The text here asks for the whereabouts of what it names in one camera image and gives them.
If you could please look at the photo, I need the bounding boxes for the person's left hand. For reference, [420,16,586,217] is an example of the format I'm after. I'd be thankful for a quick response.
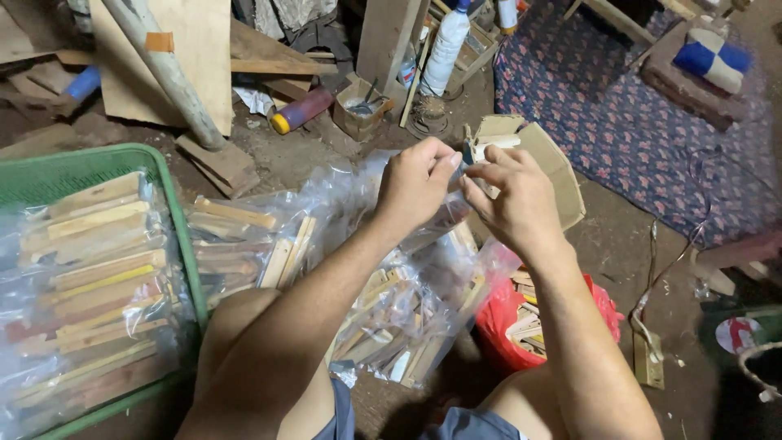
[374,137,464,237]

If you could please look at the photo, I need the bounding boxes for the person's right hand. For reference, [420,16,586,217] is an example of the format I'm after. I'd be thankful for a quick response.
[458,145,570,261]

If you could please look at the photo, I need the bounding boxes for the clear bag of wood sticks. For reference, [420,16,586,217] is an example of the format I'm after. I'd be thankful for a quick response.
[186,183,320,308]
[305,150,521,390]

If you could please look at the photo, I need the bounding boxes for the brown cardboard box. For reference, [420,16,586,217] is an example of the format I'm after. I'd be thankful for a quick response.
[462,114,587,233]

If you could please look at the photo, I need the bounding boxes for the small cardboard box with tools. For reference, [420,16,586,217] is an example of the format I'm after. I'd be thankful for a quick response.
[332,76,396,143]

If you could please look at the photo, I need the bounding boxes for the small clear bottle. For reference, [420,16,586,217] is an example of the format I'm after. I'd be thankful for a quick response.
[398,57,420,90]

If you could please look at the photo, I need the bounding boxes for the floral patterned mat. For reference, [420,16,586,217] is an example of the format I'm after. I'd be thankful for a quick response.
[493,0,782,249]

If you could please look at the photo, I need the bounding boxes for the red plastic bag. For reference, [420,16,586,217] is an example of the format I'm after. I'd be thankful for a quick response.
[474,273,626,375]

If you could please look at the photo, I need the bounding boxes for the heap of wood offcuts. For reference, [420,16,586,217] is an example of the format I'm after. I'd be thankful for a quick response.
[505,269,549,363]

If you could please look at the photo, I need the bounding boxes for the red bottle with yellow cap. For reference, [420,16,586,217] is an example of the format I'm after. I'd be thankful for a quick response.
[270,85,336,136]

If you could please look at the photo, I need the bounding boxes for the tall white plastic bottle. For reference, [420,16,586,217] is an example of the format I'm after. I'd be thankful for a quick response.
[420,0,473,98]

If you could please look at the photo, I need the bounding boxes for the wooden crate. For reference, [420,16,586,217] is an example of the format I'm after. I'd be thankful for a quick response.
[428,11,500,94]

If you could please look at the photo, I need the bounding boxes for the upright wooden plank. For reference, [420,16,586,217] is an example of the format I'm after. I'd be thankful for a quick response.
[356,0,424,94]

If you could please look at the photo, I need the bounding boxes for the long wooden strip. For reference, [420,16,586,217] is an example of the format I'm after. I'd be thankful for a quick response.
[230,57,339,76]

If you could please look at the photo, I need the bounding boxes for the crumpled white paper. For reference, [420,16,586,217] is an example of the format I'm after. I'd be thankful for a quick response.
[233,86,276,117]

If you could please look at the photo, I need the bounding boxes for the white bottle with orange band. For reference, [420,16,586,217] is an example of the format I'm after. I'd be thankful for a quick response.
[497,0,521,36]

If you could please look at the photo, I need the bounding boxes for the wooden base block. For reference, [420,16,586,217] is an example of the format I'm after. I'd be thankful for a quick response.
[175,134,261,200]

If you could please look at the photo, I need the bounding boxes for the dark brown wooden block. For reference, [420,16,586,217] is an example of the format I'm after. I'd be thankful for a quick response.
[639,21,750,133]

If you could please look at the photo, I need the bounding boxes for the person's right leg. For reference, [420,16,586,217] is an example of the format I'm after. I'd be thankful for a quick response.
[475,363,576,440]

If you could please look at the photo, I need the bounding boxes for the person's leg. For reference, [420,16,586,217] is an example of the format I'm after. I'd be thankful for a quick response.
[475,363,576,440]
[176,288,338,440]

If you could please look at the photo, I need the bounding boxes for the wooden block with socket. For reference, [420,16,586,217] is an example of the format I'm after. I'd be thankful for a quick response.
[633,331,666,391]

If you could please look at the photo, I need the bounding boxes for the light wooden offcut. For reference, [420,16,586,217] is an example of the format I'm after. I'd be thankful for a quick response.
[689,247,738,298]

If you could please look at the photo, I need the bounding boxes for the person's grey shorts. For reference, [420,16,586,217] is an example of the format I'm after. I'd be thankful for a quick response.
[310,377,527,440]

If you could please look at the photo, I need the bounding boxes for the person's left leg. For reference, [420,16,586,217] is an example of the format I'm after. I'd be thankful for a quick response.
[176,288,338,440]

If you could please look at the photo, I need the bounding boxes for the blue white checkered cloth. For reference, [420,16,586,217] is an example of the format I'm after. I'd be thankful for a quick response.
[672,27,753,95]

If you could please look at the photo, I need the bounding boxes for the green plastic basket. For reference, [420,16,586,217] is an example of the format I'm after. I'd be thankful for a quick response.
[0,143,210,440]

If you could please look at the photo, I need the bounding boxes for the plywood board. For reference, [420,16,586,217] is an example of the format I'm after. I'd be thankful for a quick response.
[88,0,233,137]

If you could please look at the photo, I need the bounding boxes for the round white red lid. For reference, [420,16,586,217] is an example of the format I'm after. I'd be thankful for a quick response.
[714,316,762,356]

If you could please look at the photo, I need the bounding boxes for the grey pole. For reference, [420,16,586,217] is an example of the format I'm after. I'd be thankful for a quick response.
[100,0,227,152]

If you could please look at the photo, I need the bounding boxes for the stack of clear stick packets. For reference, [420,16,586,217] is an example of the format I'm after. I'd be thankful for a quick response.
[0,170,191,431]

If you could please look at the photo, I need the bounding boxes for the thin cable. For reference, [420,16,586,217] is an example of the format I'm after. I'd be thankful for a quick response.
[628,145,735,363]

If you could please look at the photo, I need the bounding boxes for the blue handled tool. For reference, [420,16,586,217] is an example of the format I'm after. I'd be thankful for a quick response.
[51,65,102,117]

